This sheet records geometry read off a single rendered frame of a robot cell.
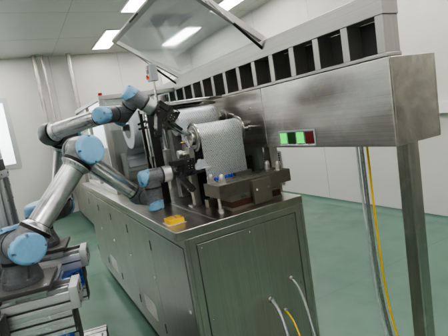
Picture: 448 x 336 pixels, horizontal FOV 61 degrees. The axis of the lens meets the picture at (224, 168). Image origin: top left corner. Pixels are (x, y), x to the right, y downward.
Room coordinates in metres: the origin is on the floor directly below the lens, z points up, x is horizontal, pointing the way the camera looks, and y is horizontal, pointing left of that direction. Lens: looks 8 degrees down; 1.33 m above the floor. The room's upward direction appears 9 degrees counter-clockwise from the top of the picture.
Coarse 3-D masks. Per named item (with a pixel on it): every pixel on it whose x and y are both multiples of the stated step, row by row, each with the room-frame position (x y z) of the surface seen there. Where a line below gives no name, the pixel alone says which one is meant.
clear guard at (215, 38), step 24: (168, 0) 1.89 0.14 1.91; (192, 0) 1.81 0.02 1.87; (144, 24) 2.24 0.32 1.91; (168, 24) 2.13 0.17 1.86; (192, 24) 2.02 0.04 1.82; (216, 24) 1.93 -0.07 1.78; (144, 48) 2.58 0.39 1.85; (168, 48) 2.43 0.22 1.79; (192, 48) 2.30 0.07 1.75; (216, 48) 2.18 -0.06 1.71; (240, 48) 2.07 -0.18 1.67
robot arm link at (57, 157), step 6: (66, 138) 1.92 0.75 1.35; (60, 144) 1.92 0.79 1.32; (54, 150) 1.97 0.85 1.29; (60, 150) 1.94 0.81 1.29; (54, 156) 1.97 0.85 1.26; (60, 156) 1.95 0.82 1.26; (54, 162) 1.97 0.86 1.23; (60, 162) 1.96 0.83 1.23; (54, 168) 1.97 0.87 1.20; (54, 174) 1.97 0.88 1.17; (72, 198) 2.08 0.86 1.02; (66, 204) 2.00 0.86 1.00; (72, 204) 2.06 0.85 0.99; (66, 210) 2.01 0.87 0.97; (72, 210) 2.06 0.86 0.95; (60, 216) 1.98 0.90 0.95; (66, 216) 2.04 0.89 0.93
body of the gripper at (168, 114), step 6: (162, 102) 1.83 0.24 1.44; (156, 108) 1.79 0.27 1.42; (162, 108) 1.83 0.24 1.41; (168, 108) 1.84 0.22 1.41; (174, 108) 1.84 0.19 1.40; (162, 114) 1.82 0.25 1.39; (168, 114) 1.82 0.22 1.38; (174, 114) 1.84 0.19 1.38; (162, 120) 1.82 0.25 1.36; (168, 120) 1.82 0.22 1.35; (174, 120) 1.84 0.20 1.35; (168, 126) 1.86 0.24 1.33
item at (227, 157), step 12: (216, 144) 1.89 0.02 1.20; (228, 144) 1.92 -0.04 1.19; (240, 144) 1.95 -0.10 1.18; (204, 156) 1.86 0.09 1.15; (216, 156) 1.89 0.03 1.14; (228, 156) 1.92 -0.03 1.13; (240, 156) 1.95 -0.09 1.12; (216, 168) 1.88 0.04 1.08; (228, 168) 1.91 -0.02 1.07; (240, 168) 1.94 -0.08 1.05
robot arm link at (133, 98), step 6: (126, 90) 1.74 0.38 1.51; (132, 90) 1.75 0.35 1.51; (138, 90) 1.77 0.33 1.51; (126, 96) 1.74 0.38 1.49; (132, 96) 1.74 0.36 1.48; (138, 96) 1.76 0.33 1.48; (144, 96) 1.78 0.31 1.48; (126, 102) 1.77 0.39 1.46; (132, 102) 1.76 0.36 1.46; (138, 102) 1.76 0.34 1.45; (144, 102) 1.77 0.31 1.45; (132, 108) 1.77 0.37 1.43; (138, 108) 1.79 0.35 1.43
